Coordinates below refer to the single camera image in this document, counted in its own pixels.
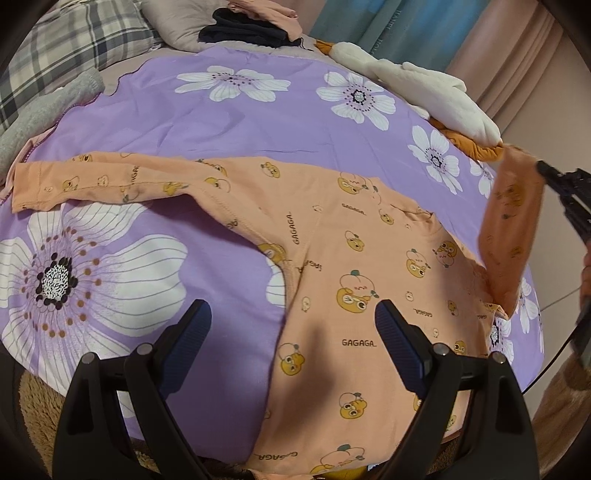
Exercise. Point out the pink curtain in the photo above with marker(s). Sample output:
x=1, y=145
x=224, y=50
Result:
x=505, y=55

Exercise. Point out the brown fluffy rug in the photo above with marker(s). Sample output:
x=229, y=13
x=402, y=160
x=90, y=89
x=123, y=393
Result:
x=40, y=407

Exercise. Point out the teal blue curtain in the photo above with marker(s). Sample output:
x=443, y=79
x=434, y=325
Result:
x=427, y=33

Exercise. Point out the grey knit garment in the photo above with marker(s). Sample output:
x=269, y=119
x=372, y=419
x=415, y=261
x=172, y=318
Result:
x=44, y=112

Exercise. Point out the white goose plush toy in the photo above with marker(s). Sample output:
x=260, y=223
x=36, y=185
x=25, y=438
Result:
x=436, y=96

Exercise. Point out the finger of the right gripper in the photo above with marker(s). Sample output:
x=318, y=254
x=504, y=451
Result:
x=553, y=178

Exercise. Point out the purple floral bed sheet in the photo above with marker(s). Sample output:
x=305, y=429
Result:
x=225, y=103

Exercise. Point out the dark navy folded garment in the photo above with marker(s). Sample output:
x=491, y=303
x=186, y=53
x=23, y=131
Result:
x=231, y=26

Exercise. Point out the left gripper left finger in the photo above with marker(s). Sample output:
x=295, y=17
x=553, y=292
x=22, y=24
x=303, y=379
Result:
x=92, y=441

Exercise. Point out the grey pillow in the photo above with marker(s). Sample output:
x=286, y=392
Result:
x=179, y=22

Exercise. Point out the grey plaid blanket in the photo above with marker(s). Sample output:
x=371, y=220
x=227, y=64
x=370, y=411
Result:
x=69, y=40

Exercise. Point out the pink folded garment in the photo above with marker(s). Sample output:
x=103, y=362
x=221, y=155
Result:
x=278, y=15

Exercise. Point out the person's right hand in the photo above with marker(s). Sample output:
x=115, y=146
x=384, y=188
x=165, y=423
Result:
x=585, y=289

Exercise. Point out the orange duck print shirt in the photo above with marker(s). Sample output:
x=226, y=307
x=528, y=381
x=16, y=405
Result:
x=293, y=259

